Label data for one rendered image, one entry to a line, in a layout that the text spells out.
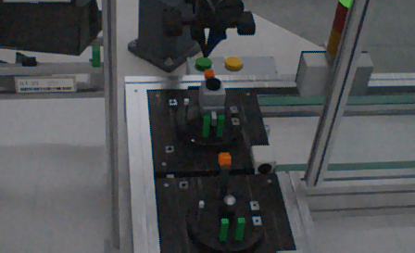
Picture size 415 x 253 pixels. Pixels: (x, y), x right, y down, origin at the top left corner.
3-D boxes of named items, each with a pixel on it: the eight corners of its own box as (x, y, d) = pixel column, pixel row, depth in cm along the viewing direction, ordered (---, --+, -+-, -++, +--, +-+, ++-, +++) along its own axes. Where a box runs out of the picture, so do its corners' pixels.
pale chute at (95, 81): (48, 89, 142) (50, 69, 142) (110, 95, 143) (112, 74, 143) (12, 77, 114) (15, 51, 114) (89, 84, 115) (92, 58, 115)
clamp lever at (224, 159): (217, 190, 125) (218, 152, 122) (227, 189, 125) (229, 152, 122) (220, 199, 121) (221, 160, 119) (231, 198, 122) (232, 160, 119)
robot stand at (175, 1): (162, 25, 184) (166, -39, 170) (205, 48, 178) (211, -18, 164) (126, 49, 175) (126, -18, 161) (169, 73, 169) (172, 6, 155)
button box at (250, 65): (185, 76, 163) (186, 56, 159) (270, 74, 166) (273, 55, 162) (188, 94, 158) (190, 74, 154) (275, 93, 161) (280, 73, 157)
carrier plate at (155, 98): (146, 96, 149) (147, 89, 147) (254, 94, 152) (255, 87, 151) (154, 179, 132) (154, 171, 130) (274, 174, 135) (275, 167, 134)
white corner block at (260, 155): (248, 158, 138) (250, 145, 135) (270, 158, 138) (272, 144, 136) (252, 176, 134) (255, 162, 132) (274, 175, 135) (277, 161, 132)
